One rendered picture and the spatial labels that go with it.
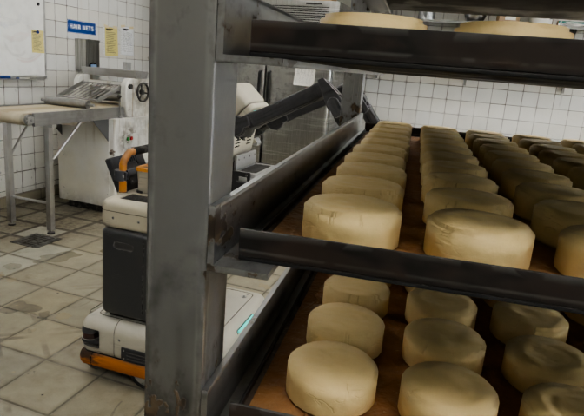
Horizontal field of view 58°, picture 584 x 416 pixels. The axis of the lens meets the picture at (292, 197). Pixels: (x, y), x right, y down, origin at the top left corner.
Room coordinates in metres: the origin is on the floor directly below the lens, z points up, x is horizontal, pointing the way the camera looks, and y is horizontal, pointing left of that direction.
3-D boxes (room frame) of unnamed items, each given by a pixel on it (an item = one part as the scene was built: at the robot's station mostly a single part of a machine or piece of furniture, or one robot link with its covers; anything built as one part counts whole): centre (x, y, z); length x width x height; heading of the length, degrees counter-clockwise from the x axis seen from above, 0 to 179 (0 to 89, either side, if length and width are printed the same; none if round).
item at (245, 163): (2.20, 0.20, 0.93); 0.28 x 0.16 x 0.22; 164
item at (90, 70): (4.91, 1.71, 1.23); 0.58 x 0.19 x 0.07; 71
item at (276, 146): (5.89, 0.24, 1.03); 1.40 x 0.90 x 2.05; 71
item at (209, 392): (0.53, -0.05, 1.23); 0.64 x 0.03 x 0.03; 168
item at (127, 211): (2.31, 0.57, 0.59); 0.55 x 0.34 x 0.83; 164
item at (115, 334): (2.28, 0.48, 0.16); 0.67 x 0.64 x 0.25; 74
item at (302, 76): (5.35, -0.03, 1.39); 0.22 x 0.03 x 0.31; 71
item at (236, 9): (0.53, -0.05, 1.41); 0.64 x 0.03 x 0.03; 168
